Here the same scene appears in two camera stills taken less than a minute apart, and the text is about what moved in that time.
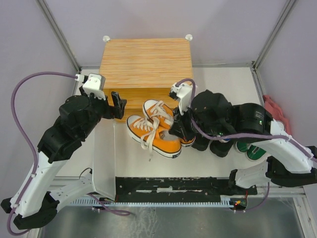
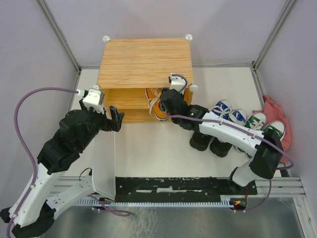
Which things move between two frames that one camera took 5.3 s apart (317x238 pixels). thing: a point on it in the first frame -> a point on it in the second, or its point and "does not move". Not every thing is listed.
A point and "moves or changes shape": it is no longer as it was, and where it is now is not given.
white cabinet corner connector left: x=106 y=38 does not move
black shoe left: x=201 y=142 does not move
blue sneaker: x=225 y=140 moves or changes shape
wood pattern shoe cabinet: x=138 y=70 does not move
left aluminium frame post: x=60 y=34 does not move
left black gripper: x=116 y=111 -> x=115 y=123
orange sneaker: x=144 y=133 -> x=153 y=95
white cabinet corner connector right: x=189 y=37 does not move
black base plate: x=152 y=189 does not move
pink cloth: x=276 y=112 does not move
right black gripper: x=180 y=127 -> x=162 y=107
